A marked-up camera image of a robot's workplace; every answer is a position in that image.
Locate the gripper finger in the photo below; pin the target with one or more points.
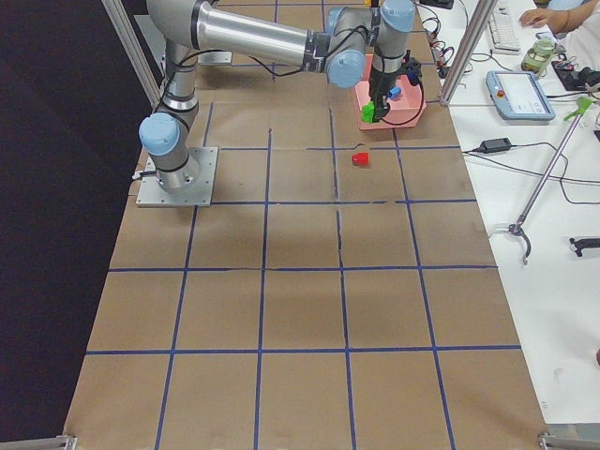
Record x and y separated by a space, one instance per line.
383 111
370 112

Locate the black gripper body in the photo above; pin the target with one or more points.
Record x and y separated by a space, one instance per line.
379 83

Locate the green toy block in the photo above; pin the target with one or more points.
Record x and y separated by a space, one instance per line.
363 114

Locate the blue toy block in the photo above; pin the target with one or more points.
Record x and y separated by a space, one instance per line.
395 93

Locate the pink plastic box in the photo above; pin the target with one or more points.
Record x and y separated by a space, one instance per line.
404 113

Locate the person hand at keyboard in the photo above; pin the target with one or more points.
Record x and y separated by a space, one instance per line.
555 20

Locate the red toy block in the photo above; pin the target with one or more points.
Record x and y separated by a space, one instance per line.
361 159

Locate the black power adapter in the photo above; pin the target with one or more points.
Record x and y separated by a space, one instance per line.
493 146

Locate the white computer keyboard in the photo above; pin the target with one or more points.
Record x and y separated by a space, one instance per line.
503 38

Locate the blue teach pendant tablet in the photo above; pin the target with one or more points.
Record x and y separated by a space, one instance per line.
517 95

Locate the green glass bottle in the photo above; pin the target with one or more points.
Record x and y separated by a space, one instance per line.
537 58

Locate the brown paper table mat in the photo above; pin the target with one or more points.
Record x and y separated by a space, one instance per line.
314 304

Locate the metal reacher grabber tool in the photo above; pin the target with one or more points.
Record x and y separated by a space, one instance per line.
516 228

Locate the black clamp tool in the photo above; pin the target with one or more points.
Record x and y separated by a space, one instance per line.
579 245

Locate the aluminium frame post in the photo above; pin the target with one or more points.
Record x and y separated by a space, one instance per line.
466 48

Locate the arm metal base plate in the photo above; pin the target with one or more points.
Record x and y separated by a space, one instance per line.
215 58
192 185

